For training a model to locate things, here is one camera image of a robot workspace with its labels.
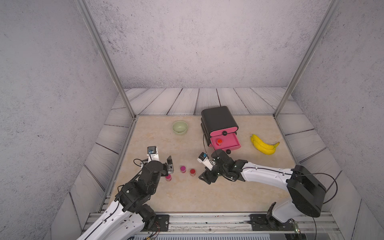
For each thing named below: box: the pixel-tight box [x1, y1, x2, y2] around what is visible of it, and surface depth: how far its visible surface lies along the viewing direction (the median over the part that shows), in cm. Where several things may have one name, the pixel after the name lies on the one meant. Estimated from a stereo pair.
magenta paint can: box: [180, 166, 187, 174], surface depth 91 cm
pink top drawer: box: [209, 127, 239, 137], surface depth 93 cm
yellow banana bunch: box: [250, 134, 280, 155], surface depth 99 cm
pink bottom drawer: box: [209, 133, 242, 155], surface depth 96 cm
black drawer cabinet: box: [200, 106, 241, 154], surface depth 97 cm
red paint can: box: [189, 168, 197, 177], surface depth 90 cm
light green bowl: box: [172, 120, 188, 135], surface depth 112 cm
